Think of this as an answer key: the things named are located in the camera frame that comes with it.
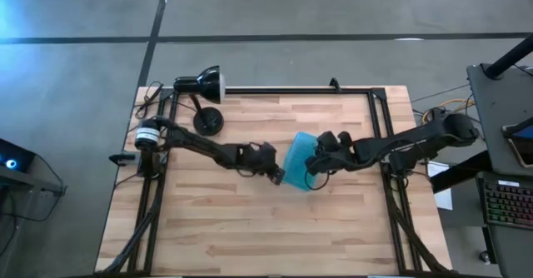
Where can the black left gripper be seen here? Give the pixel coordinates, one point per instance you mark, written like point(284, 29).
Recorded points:
point(258, 165)

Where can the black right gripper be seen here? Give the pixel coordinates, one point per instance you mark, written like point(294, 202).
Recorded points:
point(343, 157)

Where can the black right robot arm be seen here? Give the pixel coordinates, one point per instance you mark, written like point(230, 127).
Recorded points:
point(416, 138)

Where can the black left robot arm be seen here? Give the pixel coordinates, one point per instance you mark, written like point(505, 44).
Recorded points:
point(195, 142)

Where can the black clamp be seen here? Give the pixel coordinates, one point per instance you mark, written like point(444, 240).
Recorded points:
point(334, 84)

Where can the black desk lamp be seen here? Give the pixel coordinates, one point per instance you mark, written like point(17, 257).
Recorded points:
point(206, 82)

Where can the white paper sheet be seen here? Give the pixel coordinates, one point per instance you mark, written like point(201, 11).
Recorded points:
point(443, 197)

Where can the black desk support bar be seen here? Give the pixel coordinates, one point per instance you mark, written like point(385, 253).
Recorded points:
point(458, 176)

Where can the grey side desk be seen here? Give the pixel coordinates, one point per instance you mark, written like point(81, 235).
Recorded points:
point(491, 115)

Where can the black caster wheel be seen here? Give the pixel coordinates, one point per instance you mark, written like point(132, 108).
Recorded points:
point(485, 257)

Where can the backlit black keyboard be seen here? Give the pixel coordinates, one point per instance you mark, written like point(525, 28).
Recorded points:
point(508, 203)

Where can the tablet computer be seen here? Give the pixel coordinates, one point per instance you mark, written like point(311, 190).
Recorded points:
point(525, 133)

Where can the black pole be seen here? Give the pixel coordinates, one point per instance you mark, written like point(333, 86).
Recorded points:
point(510, 57)

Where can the black side stand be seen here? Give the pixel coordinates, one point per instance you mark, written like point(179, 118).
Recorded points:
point(37, 183)

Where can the black device blue light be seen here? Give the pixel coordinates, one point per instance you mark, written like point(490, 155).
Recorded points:
point(12, 161)

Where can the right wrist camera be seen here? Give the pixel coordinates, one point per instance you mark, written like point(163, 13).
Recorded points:
point(327, 140)

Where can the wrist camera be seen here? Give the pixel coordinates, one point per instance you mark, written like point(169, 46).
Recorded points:
point(262, 148)
point(327, 140)

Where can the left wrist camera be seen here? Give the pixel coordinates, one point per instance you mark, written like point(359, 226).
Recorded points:
point(262, 148)

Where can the black table frame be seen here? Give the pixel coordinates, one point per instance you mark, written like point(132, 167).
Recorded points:
point(377, 115)

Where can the black edge bracket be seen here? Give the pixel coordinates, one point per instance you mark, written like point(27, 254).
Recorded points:
point(123, 158)

